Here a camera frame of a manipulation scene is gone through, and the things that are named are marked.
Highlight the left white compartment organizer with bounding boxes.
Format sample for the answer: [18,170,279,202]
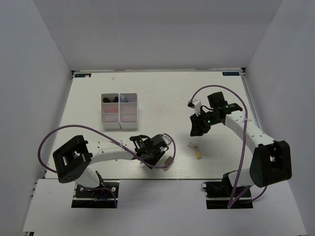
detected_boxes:
[101,93,121,129]

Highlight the right white compartment organizer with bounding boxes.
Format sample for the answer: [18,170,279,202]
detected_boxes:
[119,93,138,130]

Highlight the green black highlighter marker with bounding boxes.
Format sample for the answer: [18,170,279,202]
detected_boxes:
[102,96,119,103]

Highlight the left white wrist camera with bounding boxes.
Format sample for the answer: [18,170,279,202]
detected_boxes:
[161,133,172,147]

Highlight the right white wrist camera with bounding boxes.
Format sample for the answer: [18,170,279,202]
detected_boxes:
[188,99,202,116]

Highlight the blue table label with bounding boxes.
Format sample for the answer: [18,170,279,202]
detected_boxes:
[222,71,240,76]
[74,73,92,78]

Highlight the small yellow eraser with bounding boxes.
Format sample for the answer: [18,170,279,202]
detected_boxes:
[195,151,202,159]

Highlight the brown white stamp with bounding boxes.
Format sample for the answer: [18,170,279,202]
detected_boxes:
[163,156,174,170]

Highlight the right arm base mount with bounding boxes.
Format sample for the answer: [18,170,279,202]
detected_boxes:
[201,181,253,210]

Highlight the clear blue spray bottle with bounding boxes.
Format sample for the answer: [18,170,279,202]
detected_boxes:
[120,93,129,103]

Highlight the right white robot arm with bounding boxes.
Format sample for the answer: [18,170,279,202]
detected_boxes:
[188,92,292,196]

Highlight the pink correction tape dispenser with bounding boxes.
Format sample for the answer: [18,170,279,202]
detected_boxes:
[101,103,119,114]

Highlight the left blue table label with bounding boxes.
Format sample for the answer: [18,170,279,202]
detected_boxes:
[74,73,92,78]

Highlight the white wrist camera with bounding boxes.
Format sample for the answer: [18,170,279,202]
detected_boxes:
[161,133,172,147]
[188,99,202,116]

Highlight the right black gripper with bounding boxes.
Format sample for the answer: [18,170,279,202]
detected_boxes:
[190,110,221,137]

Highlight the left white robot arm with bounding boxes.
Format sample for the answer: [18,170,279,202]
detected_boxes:
[53,134,171,196]

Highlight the right blue table label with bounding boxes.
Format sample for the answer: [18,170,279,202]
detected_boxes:
[222,71,240,76]

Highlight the white compartment organizer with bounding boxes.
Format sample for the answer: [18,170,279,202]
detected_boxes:
[119,93,138,130]
[101,93,121,129]

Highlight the white dirty eraser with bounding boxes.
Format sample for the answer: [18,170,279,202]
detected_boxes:
[188,142,199,150]

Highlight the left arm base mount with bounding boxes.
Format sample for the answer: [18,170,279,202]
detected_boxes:
[71,181,120,209]

